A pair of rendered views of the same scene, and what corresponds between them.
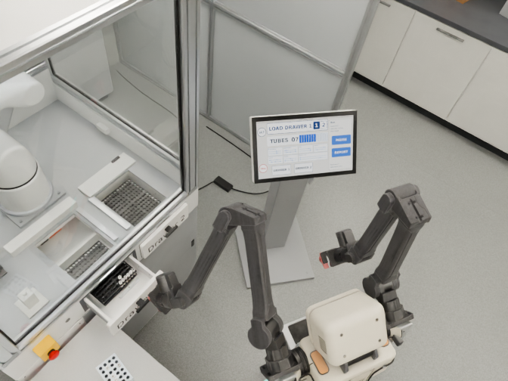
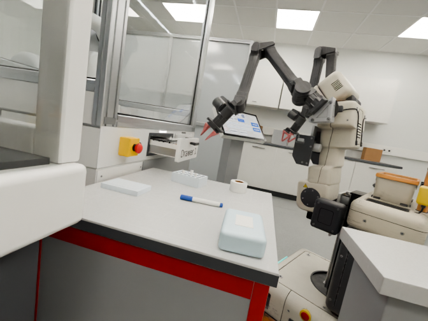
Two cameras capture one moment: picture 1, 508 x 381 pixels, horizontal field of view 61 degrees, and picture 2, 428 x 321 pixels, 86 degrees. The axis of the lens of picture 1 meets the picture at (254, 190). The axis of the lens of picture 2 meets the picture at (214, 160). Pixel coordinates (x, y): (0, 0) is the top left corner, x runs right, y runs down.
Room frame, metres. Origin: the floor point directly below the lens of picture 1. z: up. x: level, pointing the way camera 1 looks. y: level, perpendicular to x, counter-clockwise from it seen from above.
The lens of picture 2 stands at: (-0.58, 0.56, 1.00)
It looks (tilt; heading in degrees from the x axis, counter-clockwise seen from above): 8 degrees down; 344
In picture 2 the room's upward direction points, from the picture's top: 10 degrees clockwise
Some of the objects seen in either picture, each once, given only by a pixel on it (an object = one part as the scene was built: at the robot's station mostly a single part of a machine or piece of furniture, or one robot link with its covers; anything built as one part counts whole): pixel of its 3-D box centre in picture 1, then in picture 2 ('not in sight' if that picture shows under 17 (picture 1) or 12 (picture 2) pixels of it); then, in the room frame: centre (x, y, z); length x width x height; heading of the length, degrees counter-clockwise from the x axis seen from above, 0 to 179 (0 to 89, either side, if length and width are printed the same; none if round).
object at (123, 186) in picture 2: not in sight; (127, 186); (0.18, 0.62, 0.77); 0.13 x 0.09 x 0.02; 63
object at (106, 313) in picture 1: (100, 272); (151, 143); (0.69, 0.56, 0.86); 0.40 x 0.26 x 0.06; 63
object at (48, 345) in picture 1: (47, 348); (130, 146); (0.36, 0.64, 0.88); 0.07 x 0.05 x 0.07; 153
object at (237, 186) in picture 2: not in sight; (238, 186); (0.29, 0.19, 0.78); 0.07 x 0.07 x 0.04
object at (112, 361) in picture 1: (115, 373); (189, 178); (0.34, 0.39, 0.78); 0.12 x 0.08 x 0.04; 52
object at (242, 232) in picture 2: not in sight; (242, 229); (-0.12, 0.33, 0.78); 0.15 x 0.10 x 0.04; 158
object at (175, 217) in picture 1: (165, 230); (183, 142); (0.94, 0.36, 0.87); 0.29 x 0.02 x 0.11; 153
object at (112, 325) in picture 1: (137, 302); (188, 148); (0.60, 0.37, 0.87); 0.29 x 0.02 x 0.11; 153
